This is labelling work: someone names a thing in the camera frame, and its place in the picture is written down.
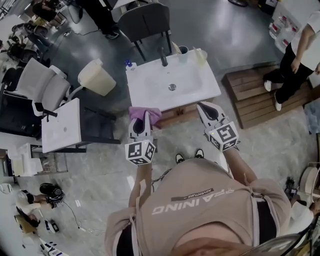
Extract thin floor cable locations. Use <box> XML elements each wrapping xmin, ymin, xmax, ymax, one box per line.
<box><xmin>59</xmin><ymin>199</ymin><xmax>106</xmax><ymax>234</ymax></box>

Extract person's head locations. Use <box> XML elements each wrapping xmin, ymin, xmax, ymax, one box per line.
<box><xmin>172</xmin><ymin>237</ymin><xmax>276</xmax><ymax>256</ymax></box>

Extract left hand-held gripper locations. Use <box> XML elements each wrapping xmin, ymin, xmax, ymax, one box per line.
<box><xmin>124</xmin><ymin>111</ymin><xmax>157</xmax><ymax>167</ymax></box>

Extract person's right forearm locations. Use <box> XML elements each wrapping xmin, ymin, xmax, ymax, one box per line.
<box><xmin>221</xmin><ymin>147</ymin><xmax>258</xmax><ymax>184</ymax></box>

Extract tall black faucet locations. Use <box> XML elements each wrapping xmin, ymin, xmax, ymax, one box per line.
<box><xmin>157</xmin><ymin>46</ymin><xmax>169</xmax><ymax>67</ymax></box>

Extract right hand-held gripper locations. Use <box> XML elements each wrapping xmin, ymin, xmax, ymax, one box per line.
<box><xmin>196</xmin><ymin>101</ymin><xmax>240</xmax><ymax>153</ymax></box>

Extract wooden cabinet door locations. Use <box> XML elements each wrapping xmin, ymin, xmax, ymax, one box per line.
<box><xmin>178</xmin><ymin>107</ymin><xmax>200</xmax><ymax>119</ymax></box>
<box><xmin>159</xmin><ymin>111</ymin><xmax>180</xmax><ymax>121</ymax></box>

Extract group of clear water bottles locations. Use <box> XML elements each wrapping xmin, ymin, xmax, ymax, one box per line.
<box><xmin>268</xmin><ymin>11</ymin><xmax>301</xmax><ymax>48</ymax></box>

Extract wooden slatted platform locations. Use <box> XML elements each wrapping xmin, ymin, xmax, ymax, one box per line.
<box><xmin>221</xmin><ymin>66</ymin><xmax>313</xmax><ymax>130</ymax></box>

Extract translucent yellowish cup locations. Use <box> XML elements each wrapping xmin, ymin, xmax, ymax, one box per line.
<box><xmin>192</xmin><ymin>46</ymin><xmax>209</xmax><ymax>69</ymax></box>

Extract pale plastic cup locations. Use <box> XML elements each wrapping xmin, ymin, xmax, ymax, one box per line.
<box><xmin>177</xmin><ymin>45</ymin><xmax>189</xmax><ymax>64</ymax></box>

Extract grey office chair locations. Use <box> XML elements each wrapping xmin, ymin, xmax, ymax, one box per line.
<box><xmin>14</xmin><ymin>57</ymin><xmax>71</xmax><ymax>117</ymax></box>

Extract dark dining chair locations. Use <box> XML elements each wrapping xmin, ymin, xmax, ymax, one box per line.
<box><xmin>117</xmin><ymin>8</ymin><xmax>174</xmax><ymax>62</ymax></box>

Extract cream trash bin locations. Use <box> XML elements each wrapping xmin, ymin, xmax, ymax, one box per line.
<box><xmin>77</xmin><ymin>58</ymin><xmax>117</xmax><ymax>97</ymax></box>

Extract person's beige shirt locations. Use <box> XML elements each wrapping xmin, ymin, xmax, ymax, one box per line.
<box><xmin>104</xmin><ymin>157</ymin><xmax>292</xmax><ymax>256</ymax></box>

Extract person's left forearm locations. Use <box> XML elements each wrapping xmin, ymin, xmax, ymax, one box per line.
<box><xmin>134</xmin><ymin>163</ymin><xmax>154</xmax><ymax>208</ymax></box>

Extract low black faucet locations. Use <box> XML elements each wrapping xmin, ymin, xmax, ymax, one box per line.
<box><xmin>42</xmin><ymin>109</ymin><xmax>58</xmax><ymax>120</ymax></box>

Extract soap bottle with blue pump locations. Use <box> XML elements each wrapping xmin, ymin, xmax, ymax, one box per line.
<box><xmin>124</xmin><ymin>59</ymin><xmax>138</xmax><ymax>72</ymax></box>

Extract small black device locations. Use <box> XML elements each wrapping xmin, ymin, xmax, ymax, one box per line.
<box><xmin>44</xmin><ymin>219</ymin><xmax>60</xmax><ymax>234</ymax></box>

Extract person's eyeglasses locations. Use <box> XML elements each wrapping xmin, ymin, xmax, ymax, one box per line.
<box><xmin>249</xmin><ymin>232</ymin><xmax>313</xmax><ymax>256</ymax></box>

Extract white box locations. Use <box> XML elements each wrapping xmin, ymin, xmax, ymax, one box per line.
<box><xmin>7</xmin><ymin>142</ymin><xmax>44</xmax><ymax>177</ymax></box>

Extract purple cloth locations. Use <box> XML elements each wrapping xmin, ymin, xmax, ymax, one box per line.
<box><xmin>128</xmin><ymin>106</ymin><xmax>163</xmax><ymax>126</ymax></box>

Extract metal wire rack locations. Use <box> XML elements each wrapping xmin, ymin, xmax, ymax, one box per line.
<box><xmin>31</xmin><ymin>144</ymin><xmax>69</xmax><ymax>174</ymax></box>

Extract black equipment case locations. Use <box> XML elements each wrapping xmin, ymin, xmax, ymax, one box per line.
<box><xmin>0</xmin><ymin>93</ymin><xmax>42</xmax><ymax>138</ymax></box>

